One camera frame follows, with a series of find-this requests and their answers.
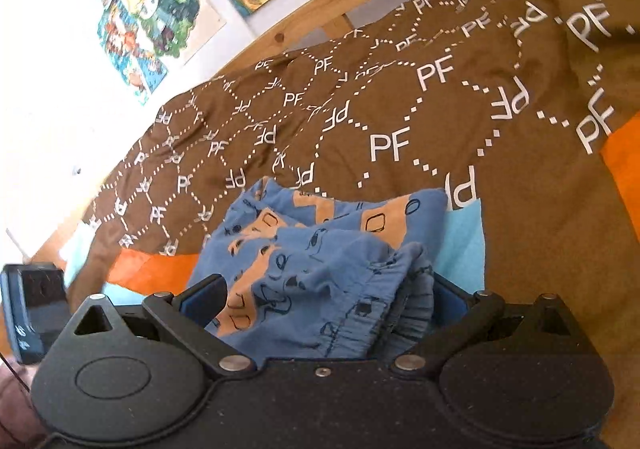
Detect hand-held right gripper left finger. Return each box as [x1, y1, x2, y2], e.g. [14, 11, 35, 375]
[47, 274, 253, 378]

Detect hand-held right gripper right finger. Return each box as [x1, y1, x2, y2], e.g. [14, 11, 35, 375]
[391, 278, 592, 374]

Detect blue patterned pants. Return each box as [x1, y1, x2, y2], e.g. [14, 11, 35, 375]
[187, 176, 451, 362]

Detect brown printed blanket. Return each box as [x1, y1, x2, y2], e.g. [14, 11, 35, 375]
[65, 0, 640, 330]

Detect cartoon wall poster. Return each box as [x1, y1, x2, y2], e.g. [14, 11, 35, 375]
[86, 0, 228, 106]

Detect wooden bed frame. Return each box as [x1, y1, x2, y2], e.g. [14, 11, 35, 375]
[215, 0, 476, 80]

